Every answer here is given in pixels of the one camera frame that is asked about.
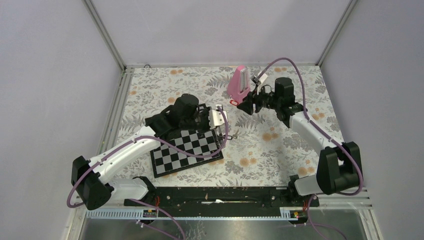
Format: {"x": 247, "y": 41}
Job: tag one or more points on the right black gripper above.
{"x": 247, "y": 105}

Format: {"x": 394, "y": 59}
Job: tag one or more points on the red key tag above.
{"x": 234, "y": 102}

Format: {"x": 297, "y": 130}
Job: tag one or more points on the floral table mat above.
{"x": 266, "y": 152}

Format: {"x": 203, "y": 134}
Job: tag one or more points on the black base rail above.
{"x": 227, "y": 202}

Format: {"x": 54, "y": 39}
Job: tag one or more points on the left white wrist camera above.
{"x": 216, "y": 116}

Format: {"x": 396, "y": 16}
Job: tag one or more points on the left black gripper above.
{"x": 206, "y": 113}

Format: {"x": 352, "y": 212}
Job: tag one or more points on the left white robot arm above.
{"x": 93, "y": 182}

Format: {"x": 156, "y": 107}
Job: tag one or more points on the pink metronome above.
{"x": 239, "y": 86}

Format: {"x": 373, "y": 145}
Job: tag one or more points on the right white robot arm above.
{"x": 339, "y": 165}

